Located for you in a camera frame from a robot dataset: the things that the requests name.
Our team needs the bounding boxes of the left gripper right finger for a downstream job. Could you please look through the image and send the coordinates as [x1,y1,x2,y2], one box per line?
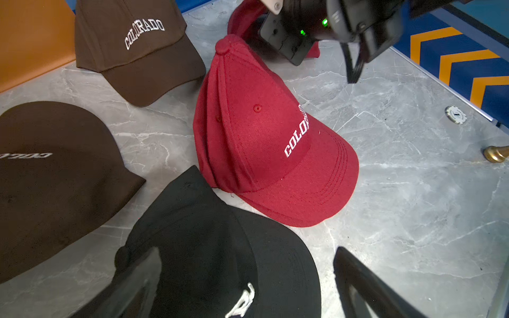
[334,246,425,317]

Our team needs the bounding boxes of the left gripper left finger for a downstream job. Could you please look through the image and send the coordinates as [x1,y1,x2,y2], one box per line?
[67,246,163,318]

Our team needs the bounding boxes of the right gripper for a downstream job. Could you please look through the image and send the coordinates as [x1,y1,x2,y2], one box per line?
[258,0,406,84]

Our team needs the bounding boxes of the black R cap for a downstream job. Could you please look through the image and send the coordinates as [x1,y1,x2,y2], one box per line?
[115,166,322,317]

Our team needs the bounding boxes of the white round table plug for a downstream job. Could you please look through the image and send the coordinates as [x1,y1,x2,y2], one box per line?
[445,105,467,125]

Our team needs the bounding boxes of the brown cap middle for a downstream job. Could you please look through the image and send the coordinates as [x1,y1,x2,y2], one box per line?
[1,101,145,282]

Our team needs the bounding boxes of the gold chess piece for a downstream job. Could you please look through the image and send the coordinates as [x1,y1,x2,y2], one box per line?
[482,146,509,163]

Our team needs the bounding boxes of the brown Colorado cap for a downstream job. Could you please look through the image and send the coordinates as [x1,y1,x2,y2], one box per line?
[75,0,205,107]

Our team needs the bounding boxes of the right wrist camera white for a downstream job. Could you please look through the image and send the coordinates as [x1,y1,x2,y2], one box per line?
[260,0,284,15]

